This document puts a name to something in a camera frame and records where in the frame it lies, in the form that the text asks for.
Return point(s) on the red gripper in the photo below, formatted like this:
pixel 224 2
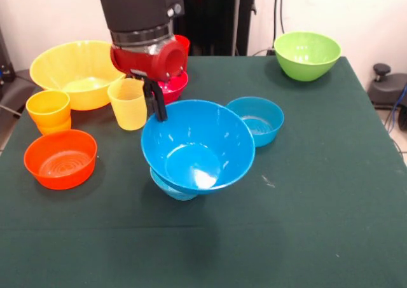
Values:
pixel 159 62

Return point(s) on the large blue bowl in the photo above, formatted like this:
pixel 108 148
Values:
pixel 197 126

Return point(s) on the small light blue bowl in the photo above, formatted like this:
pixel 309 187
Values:
pixel 171 192

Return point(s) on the flat-bottomed blue bowl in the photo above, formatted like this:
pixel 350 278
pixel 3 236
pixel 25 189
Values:
pixel 270 132

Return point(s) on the green bowl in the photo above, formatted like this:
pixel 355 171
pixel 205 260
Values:
pixel 305 68

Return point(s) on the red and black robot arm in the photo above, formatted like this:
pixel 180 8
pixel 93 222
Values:
pixel 140 8

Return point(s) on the magenta bowl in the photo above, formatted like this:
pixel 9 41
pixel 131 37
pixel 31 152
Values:
pixel 173 89

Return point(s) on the pale yellow cup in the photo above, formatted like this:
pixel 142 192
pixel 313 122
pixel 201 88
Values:
pixel 127 113

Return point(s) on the red cup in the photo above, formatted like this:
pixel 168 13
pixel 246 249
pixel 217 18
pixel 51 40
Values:
pixel 184 43

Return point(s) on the large yellow bowl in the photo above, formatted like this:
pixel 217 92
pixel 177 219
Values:
pixel 73 65

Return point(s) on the orange cup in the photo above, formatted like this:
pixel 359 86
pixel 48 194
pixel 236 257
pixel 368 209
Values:
pixel 52 129

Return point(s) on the amber yellow cup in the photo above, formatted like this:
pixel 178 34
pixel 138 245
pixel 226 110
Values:
pixel 47 113

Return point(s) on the orange bowl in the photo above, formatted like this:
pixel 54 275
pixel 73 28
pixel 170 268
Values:
pixel 60 173

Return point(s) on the dark green tablecloth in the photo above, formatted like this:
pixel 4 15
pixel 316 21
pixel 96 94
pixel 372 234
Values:
pixel 203 237

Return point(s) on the black equipment box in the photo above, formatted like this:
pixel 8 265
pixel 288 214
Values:
pixel 4 65

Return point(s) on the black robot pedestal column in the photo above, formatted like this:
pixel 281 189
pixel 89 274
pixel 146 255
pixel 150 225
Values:
pixel 216 14

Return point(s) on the black pedestal foot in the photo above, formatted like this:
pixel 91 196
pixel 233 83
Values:
pixel 381 72
pixel 16 89

